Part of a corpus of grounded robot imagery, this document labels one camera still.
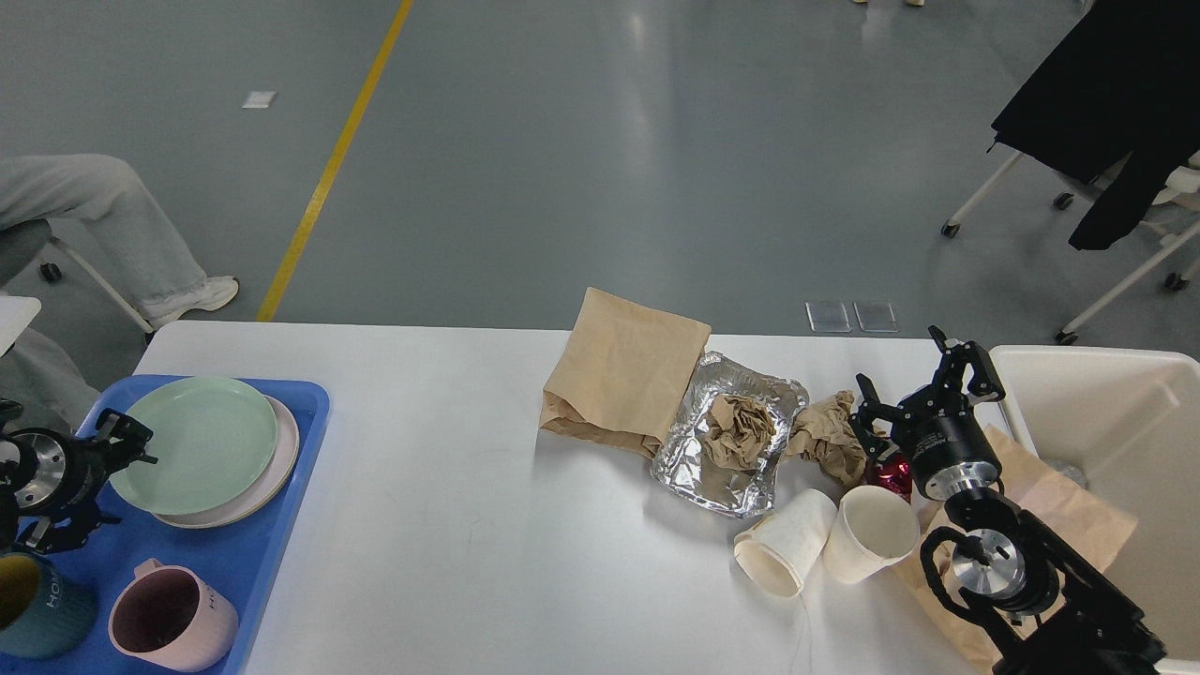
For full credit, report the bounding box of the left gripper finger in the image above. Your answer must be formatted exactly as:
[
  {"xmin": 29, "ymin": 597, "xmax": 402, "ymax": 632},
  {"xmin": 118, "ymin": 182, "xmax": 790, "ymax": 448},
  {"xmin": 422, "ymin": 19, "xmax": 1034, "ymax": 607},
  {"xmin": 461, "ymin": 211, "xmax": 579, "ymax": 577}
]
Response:
[
  {"xmin": 74, "ymin": 410, "xmax": 160, "ymax": 465},
  {"xmin": 17, "ymin": 504, "xmax": 122, "ymax": 555}
]

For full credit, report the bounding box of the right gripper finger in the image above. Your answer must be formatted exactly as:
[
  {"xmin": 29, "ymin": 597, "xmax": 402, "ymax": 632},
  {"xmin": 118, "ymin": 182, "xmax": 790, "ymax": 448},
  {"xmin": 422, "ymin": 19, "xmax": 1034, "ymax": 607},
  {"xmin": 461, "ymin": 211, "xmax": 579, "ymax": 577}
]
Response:
[
  {"xmin": 926, "ymin": 325, "xmax": 1006, "ymax": 413},
  {"xmin": 848, "ymin": 374, "xmax": 902, "ymax": 462}
]

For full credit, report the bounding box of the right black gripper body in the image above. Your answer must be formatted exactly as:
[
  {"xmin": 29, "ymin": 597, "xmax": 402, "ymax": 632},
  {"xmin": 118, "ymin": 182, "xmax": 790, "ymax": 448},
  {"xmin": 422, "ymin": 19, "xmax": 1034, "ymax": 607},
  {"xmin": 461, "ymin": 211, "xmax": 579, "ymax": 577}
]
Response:
[{"xmin": 892, "ymin": 389, "xmax": 1002, "ymax": 503}]

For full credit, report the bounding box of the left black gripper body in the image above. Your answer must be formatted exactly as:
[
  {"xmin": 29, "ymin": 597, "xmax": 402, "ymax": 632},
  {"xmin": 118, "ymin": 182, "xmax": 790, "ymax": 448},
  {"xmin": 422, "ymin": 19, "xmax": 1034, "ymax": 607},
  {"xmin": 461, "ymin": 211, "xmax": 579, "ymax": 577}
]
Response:
[{"xmin": 2, "ymin": 428, "xmax": 109, "ymax": 526}]

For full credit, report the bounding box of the light green plate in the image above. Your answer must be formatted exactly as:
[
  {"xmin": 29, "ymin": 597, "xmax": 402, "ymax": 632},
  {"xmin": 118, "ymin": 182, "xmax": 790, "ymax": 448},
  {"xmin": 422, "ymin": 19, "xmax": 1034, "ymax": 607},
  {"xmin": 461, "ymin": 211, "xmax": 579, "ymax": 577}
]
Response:
[{"xmin": 109, "ymin": 377, "xmax": 278, "ymax": 516}]

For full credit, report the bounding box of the pink mug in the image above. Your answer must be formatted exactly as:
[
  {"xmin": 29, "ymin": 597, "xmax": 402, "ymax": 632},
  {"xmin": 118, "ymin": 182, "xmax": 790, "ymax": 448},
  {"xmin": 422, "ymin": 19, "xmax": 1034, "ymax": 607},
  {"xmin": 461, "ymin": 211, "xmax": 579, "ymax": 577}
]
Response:
[{"xmin": 107, "ymin": 557, "xmax": 239, "ymax": 673}]

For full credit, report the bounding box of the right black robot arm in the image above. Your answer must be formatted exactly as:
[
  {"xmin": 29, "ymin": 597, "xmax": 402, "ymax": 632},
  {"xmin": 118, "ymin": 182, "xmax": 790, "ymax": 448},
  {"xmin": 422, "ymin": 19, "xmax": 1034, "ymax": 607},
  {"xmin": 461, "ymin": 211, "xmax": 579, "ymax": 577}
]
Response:
[{"xmin": 848, "ymin": 325, "xmax": 1166, "ymax": 674}]

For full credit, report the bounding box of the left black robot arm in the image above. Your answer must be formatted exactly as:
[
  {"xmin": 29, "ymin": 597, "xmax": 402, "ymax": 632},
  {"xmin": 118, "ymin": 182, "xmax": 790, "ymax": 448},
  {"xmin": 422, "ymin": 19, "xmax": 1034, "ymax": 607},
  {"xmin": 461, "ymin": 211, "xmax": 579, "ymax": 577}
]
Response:
[{"xmin": 1, "ymin": 410, "xmax": 158, "ymax": 555}]

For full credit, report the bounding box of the crumpled brown paper ball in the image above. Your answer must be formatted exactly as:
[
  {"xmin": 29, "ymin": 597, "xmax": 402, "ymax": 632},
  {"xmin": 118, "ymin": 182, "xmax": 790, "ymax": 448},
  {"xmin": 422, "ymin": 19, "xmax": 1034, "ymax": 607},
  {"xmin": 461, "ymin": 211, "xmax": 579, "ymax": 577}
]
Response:
[{"xmin": 784, "ymin": 390, "xmax": 866, "ymax": 488}]

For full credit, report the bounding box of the red foil wrapper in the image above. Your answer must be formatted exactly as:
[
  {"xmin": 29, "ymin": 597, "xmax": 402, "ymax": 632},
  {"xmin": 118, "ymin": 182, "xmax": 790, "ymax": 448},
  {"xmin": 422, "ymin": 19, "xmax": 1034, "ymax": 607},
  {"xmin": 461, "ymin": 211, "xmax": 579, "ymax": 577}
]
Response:
[{"xmin": 864, "ymin": 450, "xmax": 913, "ymax": 503}]

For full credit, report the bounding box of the blue yellow mug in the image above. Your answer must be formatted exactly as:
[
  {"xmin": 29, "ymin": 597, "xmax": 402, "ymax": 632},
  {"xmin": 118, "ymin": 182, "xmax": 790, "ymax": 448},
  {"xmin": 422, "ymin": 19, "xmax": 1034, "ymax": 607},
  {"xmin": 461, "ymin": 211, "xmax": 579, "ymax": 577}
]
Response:
[{"xmin": 1, "ymin": 552, "xmax": 98, "ymax": 661}]

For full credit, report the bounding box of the upright white paper cup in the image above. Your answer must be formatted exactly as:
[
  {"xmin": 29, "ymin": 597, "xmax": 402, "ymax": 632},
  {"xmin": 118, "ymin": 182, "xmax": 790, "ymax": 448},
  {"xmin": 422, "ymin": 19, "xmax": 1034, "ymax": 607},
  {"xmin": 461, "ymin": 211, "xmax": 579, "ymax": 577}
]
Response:
[{"xmin": 821, "ymin": 486, "xmax": 920, "ymax": 584}]

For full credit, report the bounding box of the crumpled brown paper in tray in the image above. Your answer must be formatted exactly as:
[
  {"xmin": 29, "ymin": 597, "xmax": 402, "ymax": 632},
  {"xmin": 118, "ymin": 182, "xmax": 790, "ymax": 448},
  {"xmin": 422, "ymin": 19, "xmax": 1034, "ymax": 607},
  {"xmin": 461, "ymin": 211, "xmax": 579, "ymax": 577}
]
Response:
[{"xmin": 701, "ymin": 394, "xmax": 776, "ymax": 472}]

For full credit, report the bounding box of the white plastic bin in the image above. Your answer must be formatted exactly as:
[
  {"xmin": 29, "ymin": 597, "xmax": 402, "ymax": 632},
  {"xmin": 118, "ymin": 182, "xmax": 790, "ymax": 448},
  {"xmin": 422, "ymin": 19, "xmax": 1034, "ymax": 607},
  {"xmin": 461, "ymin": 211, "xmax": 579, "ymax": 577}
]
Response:
[{"xmin": 991, "ymin": 346, "xmax": 1199, "ymax": 674}]

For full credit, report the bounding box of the pink plate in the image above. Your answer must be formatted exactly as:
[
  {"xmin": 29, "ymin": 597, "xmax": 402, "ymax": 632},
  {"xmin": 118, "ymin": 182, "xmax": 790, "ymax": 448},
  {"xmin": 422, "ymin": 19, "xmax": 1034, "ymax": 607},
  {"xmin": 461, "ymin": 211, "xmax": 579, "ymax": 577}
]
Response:
[{"xmin": 154, "ymin": 395, "xmax": 300, "ymax": 530}]

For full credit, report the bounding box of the blue plastic tray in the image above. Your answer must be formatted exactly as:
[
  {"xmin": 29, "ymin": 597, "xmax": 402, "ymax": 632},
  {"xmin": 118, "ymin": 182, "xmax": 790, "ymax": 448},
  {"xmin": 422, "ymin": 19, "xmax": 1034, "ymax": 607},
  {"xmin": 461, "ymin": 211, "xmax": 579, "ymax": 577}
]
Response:
[{"xmin": 1, "ymin": 380, "xmax": 330, "ymax": 674}]

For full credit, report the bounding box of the person in grey trousers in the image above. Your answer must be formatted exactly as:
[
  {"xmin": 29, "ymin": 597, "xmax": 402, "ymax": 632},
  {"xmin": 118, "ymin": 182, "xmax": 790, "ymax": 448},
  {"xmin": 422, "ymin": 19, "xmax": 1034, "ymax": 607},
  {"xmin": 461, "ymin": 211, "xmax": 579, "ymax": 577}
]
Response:
[{"xmin": 1, "ymin": 154, "xmax": 209, "ymax": 434}]

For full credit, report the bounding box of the brown paper bag right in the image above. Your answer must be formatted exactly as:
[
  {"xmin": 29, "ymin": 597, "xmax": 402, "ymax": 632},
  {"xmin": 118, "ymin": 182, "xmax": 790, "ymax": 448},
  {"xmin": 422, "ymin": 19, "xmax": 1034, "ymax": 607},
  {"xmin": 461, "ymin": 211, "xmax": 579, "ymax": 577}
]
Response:
[{"xmin": 892, "ymin": 426, "xmax": 1136, "ymax": 674}]

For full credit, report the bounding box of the brown paper bag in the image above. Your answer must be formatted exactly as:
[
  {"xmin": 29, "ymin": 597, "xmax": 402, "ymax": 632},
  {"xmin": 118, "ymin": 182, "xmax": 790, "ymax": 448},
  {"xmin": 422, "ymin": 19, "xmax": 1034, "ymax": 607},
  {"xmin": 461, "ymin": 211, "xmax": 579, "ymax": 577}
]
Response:
[
  {"xmin": 539, "ymin": 287, "xmax": 712, "ymax": 458},
  {"xmin": 892, "ymin": 426, "xmax": 1136, "ymax": 674}
]

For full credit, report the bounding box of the white sneaker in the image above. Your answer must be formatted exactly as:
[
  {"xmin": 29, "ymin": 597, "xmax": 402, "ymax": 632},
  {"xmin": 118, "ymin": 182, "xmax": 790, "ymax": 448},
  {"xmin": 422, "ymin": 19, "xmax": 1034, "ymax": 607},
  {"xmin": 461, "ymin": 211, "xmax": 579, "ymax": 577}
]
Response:
[{"xmin": 137, "ymin": 275, "xmax": 240, "ymax": 330}]

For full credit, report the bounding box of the lying white paper cup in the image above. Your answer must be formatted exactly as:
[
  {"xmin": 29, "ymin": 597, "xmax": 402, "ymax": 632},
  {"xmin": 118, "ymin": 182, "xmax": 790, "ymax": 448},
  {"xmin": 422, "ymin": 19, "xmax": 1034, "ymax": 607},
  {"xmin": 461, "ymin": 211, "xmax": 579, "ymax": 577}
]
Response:
[{"xmin": 733, "ymin": 488, "xmax": 836, "ymax": 598}]

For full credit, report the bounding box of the aluminium foil tray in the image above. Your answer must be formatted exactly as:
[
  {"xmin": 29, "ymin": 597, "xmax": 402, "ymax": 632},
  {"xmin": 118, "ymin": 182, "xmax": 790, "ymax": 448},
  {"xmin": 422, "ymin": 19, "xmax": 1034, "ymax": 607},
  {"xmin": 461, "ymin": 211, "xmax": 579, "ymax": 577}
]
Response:
[{"xmin": 650, "ymin": 352, "xmax": 809, "ymax": 518}]

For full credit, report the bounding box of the brown paper bag centre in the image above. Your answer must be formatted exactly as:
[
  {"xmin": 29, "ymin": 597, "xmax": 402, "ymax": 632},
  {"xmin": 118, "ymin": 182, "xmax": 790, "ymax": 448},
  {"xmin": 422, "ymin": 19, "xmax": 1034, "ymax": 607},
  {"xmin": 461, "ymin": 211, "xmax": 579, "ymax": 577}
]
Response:
[{"xmin": 539, "ymin": 287, "xmax": 712, "ymax": 458}]

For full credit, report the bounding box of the white rolling chair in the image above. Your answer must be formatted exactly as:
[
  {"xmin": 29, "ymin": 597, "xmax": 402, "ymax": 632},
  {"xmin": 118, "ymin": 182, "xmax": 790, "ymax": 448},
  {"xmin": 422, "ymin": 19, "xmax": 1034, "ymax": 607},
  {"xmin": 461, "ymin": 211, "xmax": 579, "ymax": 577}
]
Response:
[{"xmin": 940, "ymin": 148, "xmax": 1200, "ymax": 346}]

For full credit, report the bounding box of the black jacket on chair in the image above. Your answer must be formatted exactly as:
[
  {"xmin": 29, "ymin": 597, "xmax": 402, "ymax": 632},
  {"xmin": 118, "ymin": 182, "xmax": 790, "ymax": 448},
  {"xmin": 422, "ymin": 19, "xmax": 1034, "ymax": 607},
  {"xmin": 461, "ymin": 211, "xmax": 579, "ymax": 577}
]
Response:
[{"xmin": 991, "ymin": 1, "xmax": 1199, "ymax": 251}]

